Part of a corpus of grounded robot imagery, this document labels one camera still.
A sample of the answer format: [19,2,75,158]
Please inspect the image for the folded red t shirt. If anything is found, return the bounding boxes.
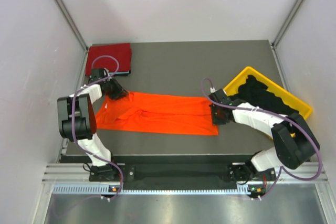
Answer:
[85,43,132,77]

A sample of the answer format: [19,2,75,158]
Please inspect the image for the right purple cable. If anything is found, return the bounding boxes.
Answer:
[201,77,322,201]

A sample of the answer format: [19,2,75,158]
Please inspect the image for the aluminium frame post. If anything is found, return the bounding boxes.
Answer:
[271,0,305,50]
[54,0,88,51]

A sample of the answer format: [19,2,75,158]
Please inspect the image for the folded teal t shirt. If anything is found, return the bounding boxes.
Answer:
[89,69,131,79]

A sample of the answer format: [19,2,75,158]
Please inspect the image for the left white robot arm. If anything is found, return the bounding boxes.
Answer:
[57,68,129,182]

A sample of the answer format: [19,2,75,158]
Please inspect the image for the orange t shirt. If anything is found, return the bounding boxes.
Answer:
[96,92,219,136]

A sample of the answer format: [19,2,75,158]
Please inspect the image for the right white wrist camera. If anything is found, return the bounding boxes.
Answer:
[209,87,218,93]

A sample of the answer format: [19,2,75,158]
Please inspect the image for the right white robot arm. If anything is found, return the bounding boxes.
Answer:
[208,88,320,180]

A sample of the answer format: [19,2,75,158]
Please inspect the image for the purple cable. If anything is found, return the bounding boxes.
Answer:
[52,55,124,217]
[201,77,322,201]

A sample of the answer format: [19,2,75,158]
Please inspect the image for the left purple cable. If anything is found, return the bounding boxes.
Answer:
[52,55,124,217]

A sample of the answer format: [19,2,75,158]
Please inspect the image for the grey slotted cable duct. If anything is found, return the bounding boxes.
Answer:
[52,184,265,196]

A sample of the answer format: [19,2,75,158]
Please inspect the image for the yellow plastic bin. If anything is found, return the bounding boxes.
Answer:
[223,66,313,141]

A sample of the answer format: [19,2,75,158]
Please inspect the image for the right aluminium frame post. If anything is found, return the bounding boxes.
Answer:
[271,0,305,50]

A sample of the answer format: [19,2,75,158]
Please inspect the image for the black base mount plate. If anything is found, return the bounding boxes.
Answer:
[89,155,276,189]

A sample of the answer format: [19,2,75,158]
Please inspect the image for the black t shirt in bin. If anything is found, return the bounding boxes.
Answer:
[229,75,299,115]

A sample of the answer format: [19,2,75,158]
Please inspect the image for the left aluminium frame post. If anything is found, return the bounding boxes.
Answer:
[54,0,88,51]

